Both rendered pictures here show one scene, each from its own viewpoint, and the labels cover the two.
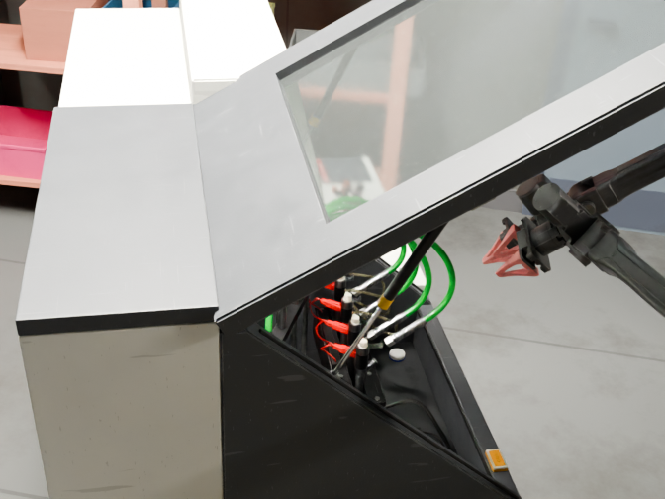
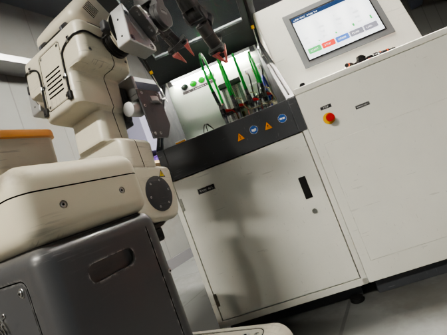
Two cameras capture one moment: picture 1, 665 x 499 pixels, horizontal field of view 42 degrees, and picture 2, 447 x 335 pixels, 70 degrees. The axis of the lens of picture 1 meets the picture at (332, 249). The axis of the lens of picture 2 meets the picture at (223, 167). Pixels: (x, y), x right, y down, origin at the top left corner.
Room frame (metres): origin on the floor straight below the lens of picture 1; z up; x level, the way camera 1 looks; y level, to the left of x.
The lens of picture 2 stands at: (1.92, -1.73, 0.67)
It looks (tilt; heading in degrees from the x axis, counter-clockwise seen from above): 4 degrees up; 111
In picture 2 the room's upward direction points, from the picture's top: 21 degrees counter-clockwise
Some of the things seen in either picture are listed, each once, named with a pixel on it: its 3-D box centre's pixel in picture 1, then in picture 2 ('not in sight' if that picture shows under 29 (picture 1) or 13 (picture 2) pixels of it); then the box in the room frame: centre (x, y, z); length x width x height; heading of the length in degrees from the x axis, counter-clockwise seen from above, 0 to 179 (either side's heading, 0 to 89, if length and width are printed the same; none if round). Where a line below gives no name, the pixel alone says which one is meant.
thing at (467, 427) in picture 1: (456, 414); (229, 141); (1.44, -0.31, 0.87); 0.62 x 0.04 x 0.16; 13
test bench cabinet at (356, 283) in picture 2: not in sight; (267, 226); (1.38, -0.05, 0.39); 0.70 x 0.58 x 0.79; 13
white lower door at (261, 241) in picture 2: not in sight; (261, 228); (1.44, -0.33, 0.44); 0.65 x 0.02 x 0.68; 13
